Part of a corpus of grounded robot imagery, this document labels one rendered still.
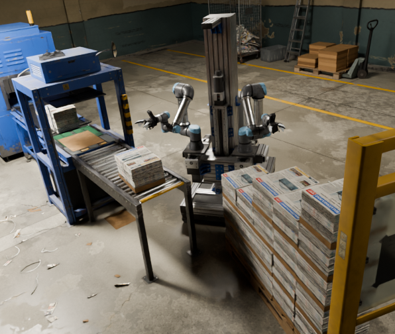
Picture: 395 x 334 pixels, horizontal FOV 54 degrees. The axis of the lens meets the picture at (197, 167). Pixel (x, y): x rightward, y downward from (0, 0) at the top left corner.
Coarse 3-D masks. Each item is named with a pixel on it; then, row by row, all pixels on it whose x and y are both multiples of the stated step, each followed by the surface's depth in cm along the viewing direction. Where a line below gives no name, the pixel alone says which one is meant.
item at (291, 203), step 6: (312, 186) 263; (294, 192) 258; (300, 192) 258; (276, 198) 253; (282, 198) 253; (288, 198) 252; (294, 198) 252; (300, 198) 252; (282, 204) 247; (288, 204) 247; (294, 204) 246; (300, 204) 246; (288, 210) 241; (294, 210) 240; (300, 210) 240; (294, 216) 235
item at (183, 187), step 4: (116, 140) 431; (120, 144) 421; (124, 144) 419; (128, 148) 409; (132, 148) 408; (164, 168) 362; (168, 168) 361; (168, 172) 354; (172, 172) 354; (176, 176) 347; (180, 176) 346; (184, 180) 339; (188, 180) 338; (184, 184) 338; (188, 184) 337; (180, 188) 346; (184, 188) 341; (188, 188) 339; (184, 192) 343; (188, 192) 340
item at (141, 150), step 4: (136, 148) 350; (140, 148) 349; (144, 148) 348; (124, 152) 345; (128, 152) 344; (132, 152) 344; (136, 152) 343; (140, 152) 343; (144, 152) 342; (116, 156) 340; (120, 156) 339; (124, 156) 338; (128, 156) 338; (132, 156) 337; (116, 160) 344; (120, 160) 333; (120, 164) 336; (120, 168) 342; (120, 172) 348; (124, 176) 340
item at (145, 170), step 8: (136, 160) 329; (144, 160) 327; (152, 160) 326; (160, 160) 327; (128, 168) 320; (136, 168) 318; (144, 168) 322; (152, 168) 325; (160, 168) 329; (128, 176) 328; (136, 176) 320; (144, 176) 324; (152, 176) 328; (160, 176) 332; (136, 184) 322; (144, 184) 327
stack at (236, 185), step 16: (224, 176) 334; (240, 176) 332; (256, 176) 329; (224, 192) 342; (240, 192) 309; (224, 208) 351; (240, 208) 315; (240, 224) 323; (256, 224) 291; (240, 240) 332; (256, 240) 297; (272, 240) 271; (272, 256) 278; (288, 256) 255; (256, 272) 316; (288, 272) 260; (256, 288) 322; (272, 288) 290; (288, 288) 264; (272, 304) 298; (288, 304) 270
